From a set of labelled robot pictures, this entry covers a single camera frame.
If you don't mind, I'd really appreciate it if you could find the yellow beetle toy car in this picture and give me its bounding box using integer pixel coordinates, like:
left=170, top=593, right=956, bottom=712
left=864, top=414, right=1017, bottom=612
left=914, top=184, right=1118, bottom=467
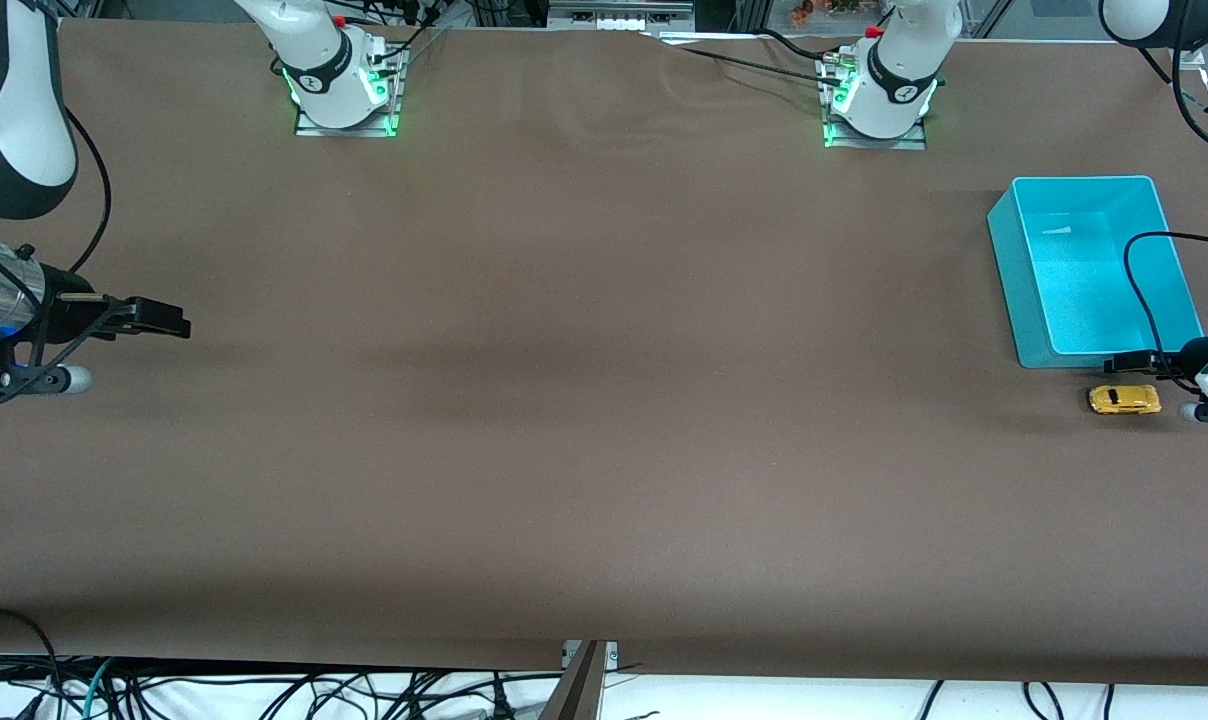
left=1088, top=384, right=1163, bottom=417

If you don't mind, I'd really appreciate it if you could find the teal plastic bin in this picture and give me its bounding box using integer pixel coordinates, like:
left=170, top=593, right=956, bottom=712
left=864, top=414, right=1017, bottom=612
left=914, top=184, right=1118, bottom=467
left=986, top=175, right=1207, bottom=371

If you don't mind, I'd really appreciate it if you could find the brown table cover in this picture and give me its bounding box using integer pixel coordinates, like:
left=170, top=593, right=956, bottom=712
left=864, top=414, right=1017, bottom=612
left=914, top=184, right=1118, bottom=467
left=0, top=18, right=1208, bottom=689

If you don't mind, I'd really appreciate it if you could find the orange background object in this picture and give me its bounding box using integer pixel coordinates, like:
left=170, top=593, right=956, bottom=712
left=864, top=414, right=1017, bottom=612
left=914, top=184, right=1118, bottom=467
left=789, top=0, right=865, bottom=26

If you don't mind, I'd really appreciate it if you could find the white power strip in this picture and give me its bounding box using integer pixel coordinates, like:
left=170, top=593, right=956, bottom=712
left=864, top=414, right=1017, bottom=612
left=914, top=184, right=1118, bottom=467
left=549, top=0, right=695, bottom=31

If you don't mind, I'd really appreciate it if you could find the dark metal table strut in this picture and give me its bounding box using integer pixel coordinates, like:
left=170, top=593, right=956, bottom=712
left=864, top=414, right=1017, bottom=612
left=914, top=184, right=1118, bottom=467
left=539, top=642, right=608, bottom=720

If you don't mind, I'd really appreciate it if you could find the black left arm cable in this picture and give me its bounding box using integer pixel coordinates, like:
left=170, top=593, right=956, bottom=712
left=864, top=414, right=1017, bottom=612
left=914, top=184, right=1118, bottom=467
left=1122, top=0, right=1208, bottom=393

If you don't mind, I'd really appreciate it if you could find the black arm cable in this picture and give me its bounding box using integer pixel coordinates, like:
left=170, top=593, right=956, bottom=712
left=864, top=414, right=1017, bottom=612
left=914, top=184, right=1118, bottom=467
left=62, top=105, right=115, bottom=276
left=1122, top=0, right=1208, bottom=393

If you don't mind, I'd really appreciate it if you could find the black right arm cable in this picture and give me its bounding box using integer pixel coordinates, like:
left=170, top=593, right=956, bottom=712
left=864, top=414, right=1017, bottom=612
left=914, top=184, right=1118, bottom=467
left=62, top=105, right=115, bottom=276

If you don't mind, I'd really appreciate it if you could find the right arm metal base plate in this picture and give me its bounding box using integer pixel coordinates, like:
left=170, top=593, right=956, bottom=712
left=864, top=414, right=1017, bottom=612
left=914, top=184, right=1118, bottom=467
left=294, top=45, right=405, bottom=139

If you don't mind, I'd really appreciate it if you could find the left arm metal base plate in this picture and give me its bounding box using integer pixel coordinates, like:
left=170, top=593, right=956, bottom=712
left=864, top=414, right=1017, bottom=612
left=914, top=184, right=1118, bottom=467
left=822, top=55, right=930, bottom=151

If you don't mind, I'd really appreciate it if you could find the black looped floor cable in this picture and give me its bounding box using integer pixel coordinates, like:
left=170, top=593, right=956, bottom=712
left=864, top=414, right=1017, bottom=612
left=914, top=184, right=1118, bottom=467
left=0, top=607, right=60, bottom=691

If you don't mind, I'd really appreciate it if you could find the teal floor cable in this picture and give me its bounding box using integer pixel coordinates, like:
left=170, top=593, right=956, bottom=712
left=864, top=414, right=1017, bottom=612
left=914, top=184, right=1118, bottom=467
left=82, top=658, right=115, bottom=720

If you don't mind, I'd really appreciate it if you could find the black right base cable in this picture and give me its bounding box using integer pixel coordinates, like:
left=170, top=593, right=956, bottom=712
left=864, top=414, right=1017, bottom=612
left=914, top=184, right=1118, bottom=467
left=364, top=0, right=450, bottom=71

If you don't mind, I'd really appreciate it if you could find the short black base cable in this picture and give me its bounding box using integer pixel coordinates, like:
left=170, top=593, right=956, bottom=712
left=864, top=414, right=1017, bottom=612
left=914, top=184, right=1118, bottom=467
left=759, top=28, right=845, bottom=63

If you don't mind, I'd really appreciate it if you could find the long black base cable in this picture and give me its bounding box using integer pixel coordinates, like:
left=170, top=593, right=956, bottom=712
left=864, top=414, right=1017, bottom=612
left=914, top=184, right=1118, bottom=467
left=642, top=30, right=850, bottom=89

